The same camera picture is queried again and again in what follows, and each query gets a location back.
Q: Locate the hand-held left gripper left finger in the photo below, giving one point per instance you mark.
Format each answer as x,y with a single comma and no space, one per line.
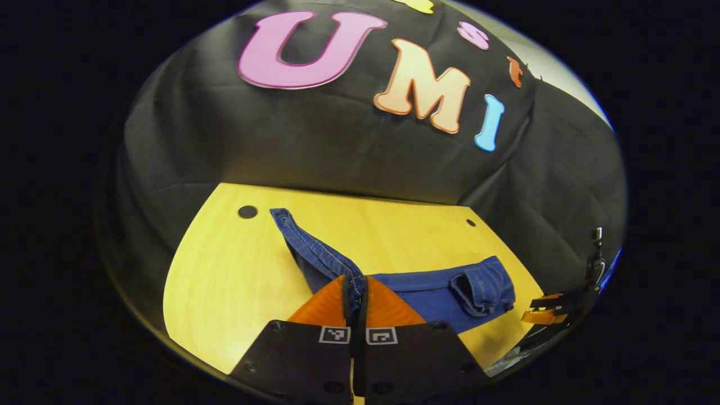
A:
298,365

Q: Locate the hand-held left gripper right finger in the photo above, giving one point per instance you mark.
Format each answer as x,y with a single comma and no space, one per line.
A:
416,365

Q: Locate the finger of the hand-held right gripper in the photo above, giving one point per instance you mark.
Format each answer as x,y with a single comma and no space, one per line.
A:
545,318
548,301

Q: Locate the blue jeans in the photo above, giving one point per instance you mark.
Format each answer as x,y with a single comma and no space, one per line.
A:
433,292

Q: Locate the black backdrop cloth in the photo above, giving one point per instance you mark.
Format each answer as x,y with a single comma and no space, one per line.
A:
315,146

